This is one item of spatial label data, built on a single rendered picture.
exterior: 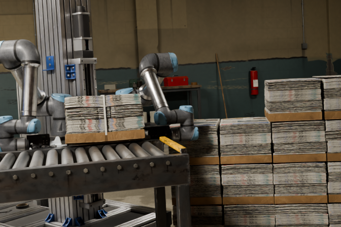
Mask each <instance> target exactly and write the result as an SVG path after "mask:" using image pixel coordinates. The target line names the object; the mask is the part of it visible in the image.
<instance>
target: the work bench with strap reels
mask: <svg viewBox="0 0 341 227"><path fill-rule="evenodd" d="M163 81H164V86H161V88H162V91H163V92H177V91H188V92H189V105H191V106H192V91H193V90H197V105H198V119H201V98H200V87H202V86H201V85H189V84H188V77H187V76H182V77H180V76H178V77H166V78H164V79H163ZM117 90H121V89H114V90H98V92H99V96H100V95H104V96H108V95H116V91H117ZM155 112H156V111H150V121H147V113H146V112H143V117H144V118H143V119H144V122H143V123H150V126H145V127H157V126H160V125H156V124H155V122H154V114H155ZM161 126H163V125H161Z"/></svg>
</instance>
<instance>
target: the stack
mask: <svg viewBox="0 0 341 227"><path fill-rule="evenodd" d="M194 126H195V127H197V128H198V131H199V137H198V139H197V140H192V141H179V142H176V143H178V144H180V145H182V146H183V147H185V148H187V154H189V157H190V158H199V157H219V155H220V153H221V157H227V156H257V155H271V153H272V154H273V155H299V154H325V152H326V153H327V154H332V153H341V120H326V119H324V118H322V120H313V121H287V122H269V121H268V119H267V118H266V117H249V118H230V119H221V121H220V119H198V120H194ZM190 181H191V183H190V184H189V187H190V197H191V198H194V197H222V190H223V197H267V196H273V195H274V200H275V196H318V195H327V194H326V193H328V196H329V195H341V161H327V160H326V161H318V162H287V163H273V161H272V163H243V164H221V162H220V164H214V165H190ZM190 207H191V226H192V227H341V202H328V201H327V203H295V204H275V203H274V204H228V205H223V201H222V204H209V205H190Z"/></svg>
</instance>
